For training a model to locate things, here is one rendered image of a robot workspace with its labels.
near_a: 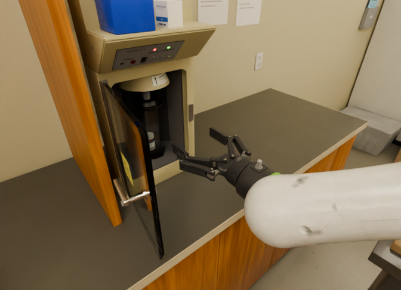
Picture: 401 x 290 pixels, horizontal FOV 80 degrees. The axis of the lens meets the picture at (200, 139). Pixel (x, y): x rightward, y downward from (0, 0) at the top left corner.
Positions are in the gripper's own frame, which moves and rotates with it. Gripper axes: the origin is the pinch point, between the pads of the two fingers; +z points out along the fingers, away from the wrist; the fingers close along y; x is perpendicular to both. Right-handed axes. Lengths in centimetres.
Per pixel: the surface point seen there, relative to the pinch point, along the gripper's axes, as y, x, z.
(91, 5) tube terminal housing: 15.3, -33.8, 19.3
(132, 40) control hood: 11.1, -27.3, 8.1
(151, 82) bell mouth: 0.8, -11.7, 21.5
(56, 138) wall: 29, 19, 62
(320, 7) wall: -171, -23, 62
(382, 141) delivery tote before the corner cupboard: -250, 101, 1
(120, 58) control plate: 13.0, -22.8, 12.5
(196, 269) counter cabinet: 6, 50, -8
